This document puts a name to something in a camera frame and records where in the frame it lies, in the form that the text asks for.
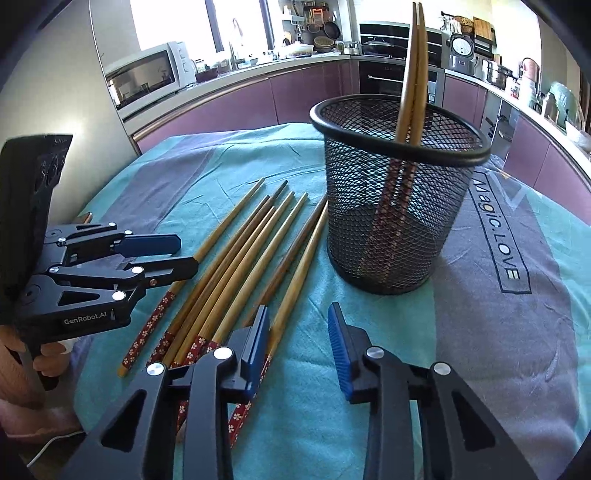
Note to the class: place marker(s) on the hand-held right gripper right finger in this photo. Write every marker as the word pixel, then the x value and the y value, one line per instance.
pixel 339 350

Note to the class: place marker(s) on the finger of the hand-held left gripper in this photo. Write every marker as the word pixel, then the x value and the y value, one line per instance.
pixel 147 244
pixel 171 270

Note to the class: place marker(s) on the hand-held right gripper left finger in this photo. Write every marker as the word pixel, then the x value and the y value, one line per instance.
pixel 256 350

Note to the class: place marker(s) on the bunch of wooden chopsticks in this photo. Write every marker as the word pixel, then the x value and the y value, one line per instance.
pixel 299 277

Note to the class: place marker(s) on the black mesh utensil holder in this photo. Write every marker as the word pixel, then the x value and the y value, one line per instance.
pixel 369 184

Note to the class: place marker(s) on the person's left hand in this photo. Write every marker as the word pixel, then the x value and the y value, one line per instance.
pixel 53 362

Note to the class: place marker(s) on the brown flat object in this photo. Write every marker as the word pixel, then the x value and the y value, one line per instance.
pixel 85 217

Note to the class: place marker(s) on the teal and grey printed tablecloth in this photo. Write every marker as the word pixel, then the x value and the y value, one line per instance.
pixel 485 369

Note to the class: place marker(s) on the purple kitchen cabinets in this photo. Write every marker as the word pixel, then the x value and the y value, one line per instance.
pixel 231 106
pixel 540 152

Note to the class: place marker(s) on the white microwave oven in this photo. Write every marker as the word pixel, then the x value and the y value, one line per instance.
pixel 143 74

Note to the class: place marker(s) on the person's pink clothing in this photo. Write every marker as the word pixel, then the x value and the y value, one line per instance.
pixel 37 417

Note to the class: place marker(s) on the kitchen faucet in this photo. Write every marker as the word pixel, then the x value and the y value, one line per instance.
pixel 235 53

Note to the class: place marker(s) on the kitchen window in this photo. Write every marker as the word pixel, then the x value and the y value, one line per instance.
pixel 171 23

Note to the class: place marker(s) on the white dish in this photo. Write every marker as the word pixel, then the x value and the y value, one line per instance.
pixel 300 48

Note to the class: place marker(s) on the dark round bowl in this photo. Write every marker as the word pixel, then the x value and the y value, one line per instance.
pixel 324 43

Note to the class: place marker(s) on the black built-in oven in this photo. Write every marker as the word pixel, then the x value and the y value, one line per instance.
pixel 383 78

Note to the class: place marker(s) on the hanging black pan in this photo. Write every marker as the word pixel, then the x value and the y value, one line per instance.
pixel 331 30

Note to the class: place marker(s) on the steel pot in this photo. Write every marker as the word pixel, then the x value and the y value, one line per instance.
pixel 496 71

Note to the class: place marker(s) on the silver rice cooker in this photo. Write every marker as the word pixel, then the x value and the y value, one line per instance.
pixel 459 50

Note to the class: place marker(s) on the pink jug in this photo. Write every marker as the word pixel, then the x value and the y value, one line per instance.
pixel 529 78

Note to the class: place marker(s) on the mint green appliance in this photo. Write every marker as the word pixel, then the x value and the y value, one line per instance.
pixel 563 104

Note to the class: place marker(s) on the wooden cutting board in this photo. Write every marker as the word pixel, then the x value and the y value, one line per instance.
pixel 482 30

